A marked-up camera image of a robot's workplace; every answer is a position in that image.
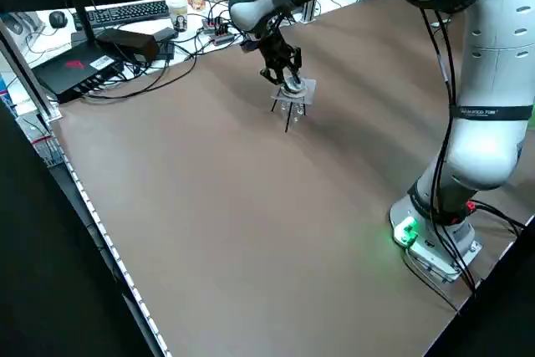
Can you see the aluminium profile post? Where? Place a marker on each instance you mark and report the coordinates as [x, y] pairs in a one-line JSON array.
[[311, 10]]

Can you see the aluminium corner post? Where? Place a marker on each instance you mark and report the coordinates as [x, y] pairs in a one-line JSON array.
[[29, 72]]

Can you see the black power brick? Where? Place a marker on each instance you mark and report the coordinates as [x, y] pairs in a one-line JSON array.
[[129, 41]]

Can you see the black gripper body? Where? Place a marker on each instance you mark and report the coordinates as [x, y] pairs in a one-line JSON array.
[[273, 49]]

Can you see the black flat computer box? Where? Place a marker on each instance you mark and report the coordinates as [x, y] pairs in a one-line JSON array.
[[75, 68]]

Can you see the black keyboard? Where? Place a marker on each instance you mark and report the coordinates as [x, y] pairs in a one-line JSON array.
[[125, 10]]

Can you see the white paper cup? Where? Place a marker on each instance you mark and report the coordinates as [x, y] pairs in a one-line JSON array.
[[179, 12]]

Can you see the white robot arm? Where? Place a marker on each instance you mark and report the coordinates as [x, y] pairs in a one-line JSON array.
[[489, 81]]

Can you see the black computer mouse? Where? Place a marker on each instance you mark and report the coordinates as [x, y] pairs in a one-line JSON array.
[[57, 18]]

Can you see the grey USB hub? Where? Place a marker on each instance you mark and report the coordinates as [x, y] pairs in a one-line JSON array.
[[219, 33]]

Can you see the black monitor stand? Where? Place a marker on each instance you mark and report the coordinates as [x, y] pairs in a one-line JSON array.
[[83, 27]]

